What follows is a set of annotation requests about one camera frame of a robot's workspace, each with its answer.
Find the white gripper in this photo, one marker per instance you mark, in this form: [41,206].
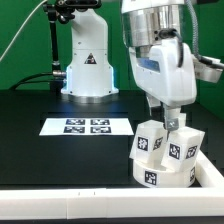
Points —
[158,74]

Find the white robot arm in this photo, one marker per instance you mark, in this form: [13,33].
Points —
[145,23]

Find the white L-shaped fence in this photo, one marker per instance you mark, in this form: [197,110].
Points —
[205,200]

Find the white marker sheet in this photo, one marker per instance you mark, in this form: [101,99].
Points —
[86,126]

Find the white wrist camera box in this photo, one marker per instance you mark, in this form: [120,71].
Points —
[208,72]

